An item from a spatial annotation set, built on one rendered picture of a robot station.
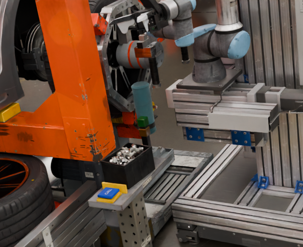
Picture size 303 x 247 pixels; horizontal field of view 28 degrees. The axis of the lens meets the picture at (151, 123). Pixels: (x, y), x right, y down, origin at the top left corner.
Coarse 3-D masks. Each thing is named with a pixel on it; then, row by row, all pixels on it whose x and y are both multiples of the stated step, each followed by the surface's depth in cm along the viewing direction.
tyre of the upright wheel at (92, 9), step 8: (88, 0) 296; (96, 0) 295; (104, 0) 300; (112, 0) 306; (96, 8) 294; (48, 64) 296; (48, 72) 298; (48, 80) 301; (112, 112) 312; (120, 112) 319
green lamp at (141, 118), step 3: (141, 117) 283; (144, 117) 282; (147, 117) 282; (138, 120) 281; (141, 120) 281; (144, 120) 280; (147, 120) 282; (138, 123) 282; (141, 123) 281; (144, 123) 281; (147, 123) 283; (141, 126) 282; (144, 126) 281
